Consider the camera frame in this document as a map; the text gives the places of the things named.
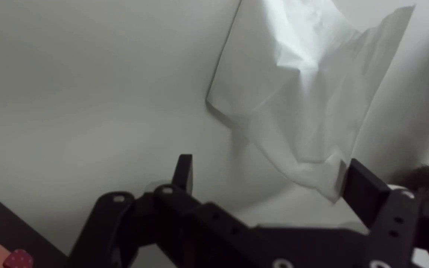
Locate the white tissue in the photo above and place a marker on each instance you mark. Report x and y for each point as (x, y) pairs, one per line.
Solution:
(296, 79)

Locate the pink black tissue box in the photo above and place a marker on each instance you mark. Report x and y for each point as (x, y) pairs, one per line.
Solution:
(15, 233)

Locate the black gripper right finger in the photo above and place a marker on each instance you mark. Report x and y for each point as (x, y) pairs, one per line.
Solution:
(397, 216)

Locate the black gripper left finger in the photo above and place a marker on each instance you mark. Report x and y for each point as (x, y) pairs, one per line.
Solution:
(188, 233)

